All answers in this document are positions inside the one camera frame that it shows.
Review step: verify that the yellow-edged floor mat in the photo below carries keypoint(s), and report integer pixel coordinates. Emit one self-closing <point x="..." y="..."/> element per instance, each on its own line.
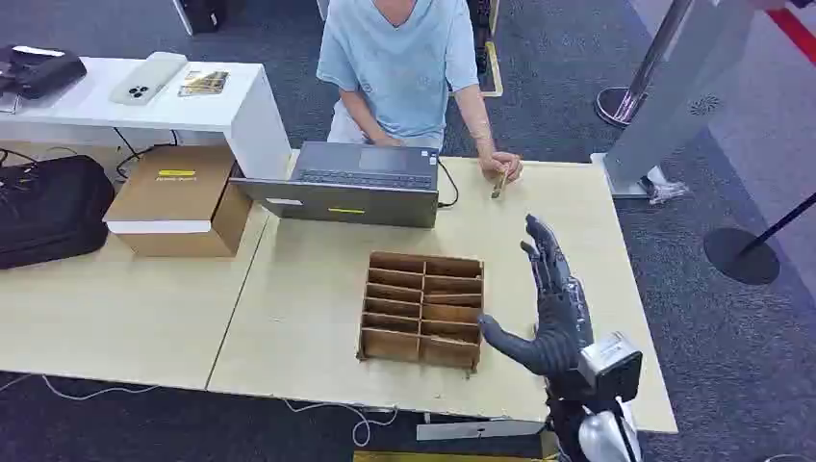
<point x="494" y="70"/>

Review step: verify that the black stanchion post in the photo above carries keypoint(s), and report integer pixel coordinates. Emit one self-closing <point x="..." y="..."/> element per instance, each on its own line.
<point x="739" y="255"/>

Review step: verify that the black equipment base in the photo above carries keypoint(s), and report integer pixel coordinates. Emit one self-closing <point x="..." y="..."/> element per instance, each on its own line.
<point x="201" y="14"/>

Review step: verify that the wooden compartment card box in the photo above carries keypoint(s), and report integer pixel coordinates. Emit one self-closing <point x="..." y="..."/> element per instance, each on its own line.
<point x="421" y="312"/>

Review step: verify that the gold card pack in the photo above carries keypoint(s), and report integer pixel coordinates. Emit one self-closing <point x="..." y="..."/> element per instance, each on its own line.
<point x="204" y="83"/>

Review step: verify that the person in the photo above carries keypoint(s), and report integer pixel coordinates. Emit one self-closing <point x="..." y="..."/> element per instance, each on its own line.
<point x="398" y="64"/>

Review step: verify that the white side table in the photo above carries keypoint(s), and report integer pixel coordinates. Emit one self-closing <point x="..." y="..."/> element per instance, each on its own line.
<point x="242" y="121"/>

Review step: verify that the grey laptop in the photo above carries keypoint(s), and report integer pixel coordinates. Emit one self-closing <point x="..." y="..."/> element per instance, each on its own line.
<point x="357" y="197"/>

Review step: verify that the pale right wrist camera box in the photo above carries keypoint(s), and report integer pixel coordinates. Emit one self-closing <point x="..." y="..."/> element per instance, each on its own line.
<point x="609" y="367"/>

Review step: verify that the black case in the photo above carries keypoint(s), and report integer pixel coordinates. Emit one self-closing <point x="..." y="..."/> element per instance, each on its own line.
<point x="44" y="71"/>

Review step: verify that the grey kiosk stand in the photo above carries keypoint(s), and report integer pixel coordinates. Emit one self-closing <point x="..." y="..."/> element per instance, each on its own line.
<point x="669" y="108"/>

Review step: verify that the brown cardboard box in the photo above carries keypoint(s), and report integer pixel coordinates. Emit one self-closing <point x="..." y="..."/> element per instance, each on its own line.
<point x="172" y="197"/>

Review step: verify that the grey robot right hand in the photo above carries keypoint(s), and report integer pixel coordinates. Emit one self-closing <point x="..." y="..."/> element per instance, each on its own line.
<point x="561" y="319"/>

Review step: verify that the clear plastic bag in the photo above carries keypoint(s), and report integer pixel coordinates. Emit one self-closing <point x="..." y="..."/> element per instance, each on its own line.
<point x="664" y="189"/>

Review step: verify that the white power strip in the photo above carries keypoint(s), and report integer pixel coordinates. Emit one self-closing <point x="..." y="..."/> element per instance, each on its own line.
<point x="478" y="430"/>

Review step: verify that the person's right hand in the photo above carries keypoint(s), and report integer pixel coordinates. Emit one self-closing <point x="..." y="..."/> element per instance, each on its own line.
<point x="387" y="141"/>

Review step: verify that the person's hand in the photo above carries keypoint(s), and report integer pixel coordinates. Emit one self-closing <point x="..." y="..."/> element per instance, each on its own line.
<point x="500" y="164"/>
<point x="387" y="141"/>

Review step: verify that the black bag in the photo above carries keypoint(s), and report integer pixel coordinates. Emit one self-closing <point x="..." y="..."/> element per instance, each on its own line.
<point x="51" y="210"/>

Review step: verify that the red barrier belt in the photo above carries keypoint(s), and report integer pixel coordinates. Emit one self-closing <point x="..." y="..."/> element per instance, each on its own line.
<point x="797" y="35"/>

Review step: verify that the chrome stanchion post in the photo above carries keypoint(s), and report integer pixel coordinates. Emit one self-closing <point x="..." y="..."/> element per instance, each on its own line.
<point x="615" y="105"/>

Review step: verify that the person's left hand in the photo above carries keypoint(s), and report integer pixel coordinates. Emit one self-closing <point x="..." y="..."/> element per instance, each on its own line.
<point x="500" y="164"/>

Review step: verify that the pale smartphone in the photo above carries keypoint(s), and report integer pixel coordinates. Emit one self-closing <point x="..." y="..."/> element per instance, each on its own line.
<point x="148" y="78"/>

